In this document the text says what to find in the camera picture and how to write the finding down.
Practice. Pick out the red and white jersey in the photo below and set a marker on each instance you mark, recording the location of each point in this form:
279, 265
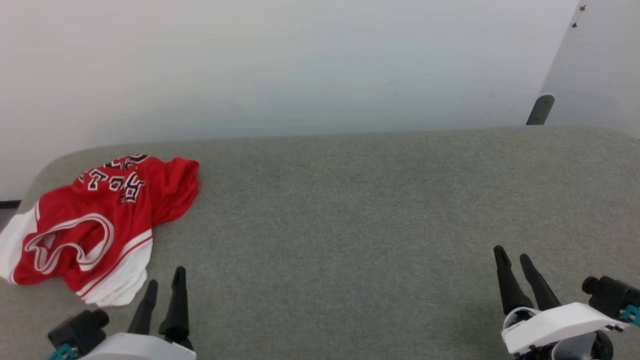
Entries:
90, 235

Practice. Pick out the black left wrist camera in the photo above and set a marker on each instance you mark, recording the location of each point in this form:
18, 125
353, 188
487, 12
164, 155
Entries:
80, 327

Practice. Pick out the black baseboard strip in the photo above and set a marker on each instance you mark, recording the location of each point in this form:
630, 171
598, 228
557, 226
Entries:
9, 204

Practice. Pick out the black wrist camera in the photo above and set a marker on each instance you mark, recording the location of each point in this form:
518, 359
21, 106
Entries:
80, 327
612, 295

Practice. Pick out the white door panel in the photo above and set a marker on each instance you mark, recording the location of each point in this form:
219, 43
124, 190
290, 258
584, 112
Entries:
600, 65

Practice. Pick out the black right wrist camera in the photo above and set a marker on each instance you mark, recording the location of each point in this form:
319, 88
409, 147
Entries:
612, 295

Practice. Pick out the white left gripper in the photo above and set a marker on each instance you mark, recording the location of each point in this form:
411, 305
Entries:
140, 347

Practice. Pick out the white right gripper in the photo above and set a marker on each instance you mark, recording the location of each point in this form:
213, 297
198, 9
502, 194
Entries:
555, 325

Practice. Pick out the dark grey metal bracket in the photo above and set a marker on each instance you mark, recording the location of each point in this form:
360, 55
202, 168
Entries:
541, 107

